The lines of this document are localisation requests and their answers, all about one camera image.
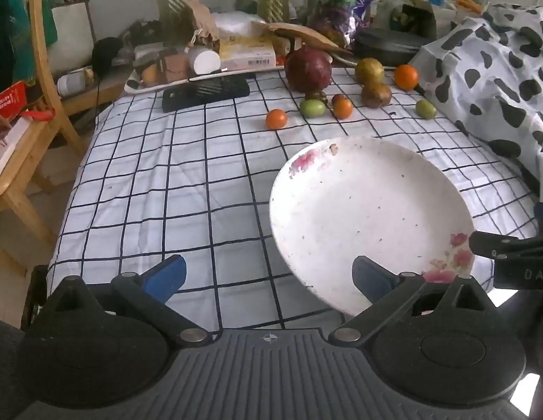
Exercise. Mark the small dark purple fruit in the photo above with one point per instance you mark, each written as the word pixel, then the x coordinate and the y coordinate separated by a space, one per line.
pixel 316 95

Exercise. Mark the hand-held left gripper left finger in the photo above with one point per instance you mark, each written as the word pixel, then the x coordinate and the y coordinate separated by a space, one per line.
pixel 168 273

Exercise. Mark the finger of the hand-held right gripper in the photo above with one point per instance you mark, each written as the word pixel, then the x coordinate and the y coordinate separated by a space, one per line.
pixel 495 245

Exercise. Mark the crumpled brown paper bag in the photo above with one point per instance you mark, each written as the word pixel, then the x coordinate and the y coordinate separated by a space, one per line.
pixel 201 19

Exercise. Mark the checked white tablecloth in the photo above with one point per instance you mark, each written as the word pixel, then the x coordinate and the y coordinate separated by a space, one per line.
pixel 166 183

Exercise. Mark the small green fruit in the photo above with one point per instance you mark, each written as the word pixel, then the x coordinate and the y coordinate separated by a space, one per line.
pixel 425 108
pixel 313 108

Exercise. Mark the dark red pomegranate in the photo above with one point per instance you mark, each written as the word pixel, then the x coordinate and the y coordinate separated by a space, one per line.
pixel 307 70

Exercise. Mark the teal cloth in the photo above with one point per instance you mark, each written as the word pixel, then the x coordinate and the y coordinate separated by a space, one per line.
pixel 17 30

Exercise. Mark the white tray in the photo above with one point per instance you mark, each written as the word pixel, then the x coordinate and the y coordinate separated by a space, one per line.
pixel 135 86

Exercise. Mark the small orange fruit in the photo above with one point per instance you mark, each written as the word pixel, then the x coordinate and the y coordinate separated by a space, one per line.
pixel 343 108
pixel 276 119

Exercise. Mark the white cylindrical cup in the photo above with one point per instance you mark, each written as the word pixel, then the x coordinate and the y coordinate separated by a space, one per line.
pixel 205 61

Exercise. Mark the wooden chair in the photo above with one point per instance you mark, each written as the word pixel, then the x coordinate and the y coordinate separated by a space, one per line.
pixel 39 109

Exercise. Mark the orange fruit in tray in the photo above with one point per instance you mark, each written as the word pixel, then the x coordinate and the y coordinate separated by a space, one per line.
pixel 149 74

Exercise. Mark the black round object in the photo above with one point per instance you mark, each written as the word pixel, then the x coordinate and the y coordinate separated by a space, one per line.
pixel 106 52

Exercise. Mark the small brown box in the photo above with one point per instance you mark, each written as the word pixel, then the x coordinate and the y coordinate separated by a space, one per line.
pixel 175 64

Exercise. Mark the white floral plate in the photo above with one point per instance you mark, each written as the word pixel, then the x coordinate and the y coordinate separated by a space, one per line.
pixel 363 210

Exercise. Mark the yellow cardboard box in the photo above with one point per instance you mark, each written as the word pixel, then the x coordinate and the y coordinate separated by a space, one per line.
pixel 245 52

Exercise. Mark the cow print cloth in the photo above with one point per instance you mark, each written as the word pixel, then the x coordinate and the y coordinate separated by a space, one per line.
pixel 495 74

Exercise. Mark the yellow green pear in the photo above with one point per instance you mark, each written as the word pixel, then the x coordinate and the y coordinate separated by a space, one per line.
pixel 370 71

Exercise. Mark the large orange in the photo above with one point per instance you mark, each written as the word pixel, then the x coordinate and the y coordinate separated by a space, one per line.
pixel 406 76

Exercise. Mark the brown passion fruit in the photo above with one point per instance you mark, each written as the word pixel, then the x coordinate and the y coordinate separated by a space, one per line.
pixel 376 95

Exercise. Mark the orange snack packet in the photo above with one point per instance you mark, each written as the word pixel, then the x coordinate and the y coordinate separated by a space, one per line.
pixel 468 4

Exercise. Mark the purple foil gift wrap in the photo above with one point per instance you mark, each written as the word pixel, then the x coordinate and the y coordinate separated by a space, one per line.
pixel 341 8

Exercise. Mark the white tote bag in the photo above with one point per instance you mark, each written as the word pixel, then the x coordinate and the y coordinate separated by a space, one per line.
pixel 72 39

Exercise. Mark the black oval case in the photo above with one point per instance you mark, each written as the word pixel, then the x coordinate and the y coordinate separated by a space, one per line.
pixel 389 46

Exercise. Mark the red box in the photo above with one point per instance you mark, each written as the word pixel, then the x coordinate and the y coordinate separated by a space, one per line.
pixel 8 98

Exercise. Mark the white plastic bag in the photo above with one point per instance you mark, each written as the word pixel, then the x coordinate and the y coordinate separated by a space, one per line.
pixel 236 22

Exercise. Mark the white jar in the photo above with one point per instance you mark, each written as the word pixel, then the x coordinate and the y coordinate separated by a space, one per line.
pixel 72 83

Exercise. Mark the black ribbed box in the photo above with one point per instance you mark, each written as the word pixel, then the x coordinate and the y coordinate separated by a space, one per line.
pixel 206 92

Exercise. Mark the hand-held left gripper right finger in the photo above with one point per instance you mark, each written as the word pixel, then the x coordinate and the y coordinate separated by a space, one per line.
pixel 370 282

